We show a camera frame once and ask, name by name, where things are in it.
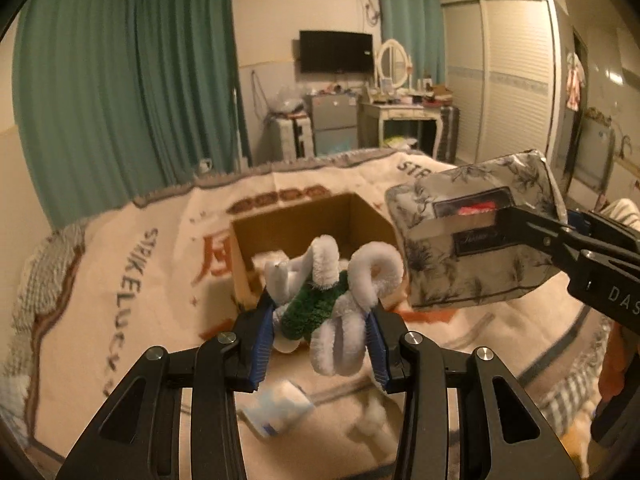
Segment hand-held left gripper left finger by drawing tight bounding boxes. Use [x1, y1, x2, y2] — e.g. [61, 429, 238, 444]
[55, 292, 276, 480]

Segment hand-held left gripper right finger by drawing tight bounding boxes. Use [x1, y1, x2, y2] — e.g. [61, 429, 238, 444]
[366, 299, 577, 480]

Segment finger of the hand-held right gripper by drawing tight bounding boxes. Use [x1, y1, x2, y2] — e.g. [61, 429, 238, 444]
[567, 209, 640, 262]
[492, 204, 584, 262]

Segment white and green chenille toy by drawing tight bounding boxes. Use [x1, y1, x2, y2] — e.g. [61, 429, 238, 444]
[264, 234, 405, 376]

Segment floral tissue pack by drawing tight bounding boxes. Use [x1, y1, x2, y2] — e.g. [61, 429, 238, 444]
[385, 148, 569, 309]

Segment cardboard box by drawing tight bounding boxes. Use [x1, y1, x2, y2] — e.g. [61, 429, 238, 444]
[230, 192, 402, 312]

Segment white soft item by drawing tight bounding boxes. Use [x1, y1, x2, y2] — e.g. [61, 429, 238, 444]
[252, 249, 292, 281]

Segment striped pillow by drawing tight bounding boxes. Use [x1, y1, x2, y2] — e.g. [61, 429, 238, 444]
[600, 199, 640, 233]

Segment white fluffy cotton piece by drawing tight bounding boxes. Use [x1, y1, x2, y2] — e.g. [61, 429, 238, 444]
[350, 394, 396, 443]

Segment white and blue tissue packet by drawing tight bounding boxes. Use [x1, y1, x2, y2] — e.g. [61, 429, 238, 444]
[239, 379, 316, 441]

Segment orange cloth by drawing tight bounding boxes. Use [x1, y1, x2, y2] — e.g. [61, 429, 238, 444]
[597, 322, 640, 403]

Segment printed cream blanket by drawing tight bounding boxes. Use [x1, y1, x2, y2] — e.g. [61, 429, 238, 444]
[10, 148, 616, 466]

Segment hanging clothes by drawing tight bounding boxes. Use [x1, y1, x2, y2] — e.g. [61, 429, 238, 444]
[565, 52, 587, 111]

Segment white sliding wardrobe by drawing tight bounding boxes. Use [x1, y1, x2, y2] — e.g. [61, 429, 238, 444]
[440, 0, 568, 166]

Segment white dressing table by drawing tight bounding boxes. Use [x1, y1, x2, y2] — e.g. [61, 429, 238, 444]
[359, 99, 446, 158]

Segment oval white vanity mirror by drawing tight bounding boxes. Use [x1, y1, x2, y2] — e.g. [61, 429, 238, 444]
[375, 38, 415, 90]

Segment grey mini fridge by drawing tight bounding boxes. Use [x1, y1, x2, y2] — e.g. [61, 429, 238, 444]
[305, 94, 361, 157]

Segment plaid bed sheet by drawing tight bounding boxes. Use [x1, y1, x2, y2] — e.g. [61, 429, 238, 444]
[0, 222, 86, 441]

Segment green curtain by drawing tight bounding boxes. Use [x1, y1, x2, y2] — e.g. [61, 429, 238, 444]
[374, 0, 447, 88]
[12, 0, 248, 231]

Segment clear plastic bag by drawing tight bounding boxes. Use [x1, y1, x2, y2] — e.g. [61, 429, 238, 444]
[267, 85, 307, 116]

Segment black wall television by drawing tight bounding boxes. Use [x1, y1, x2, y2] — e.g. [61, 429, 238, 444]
[299, 30, 375, 75]

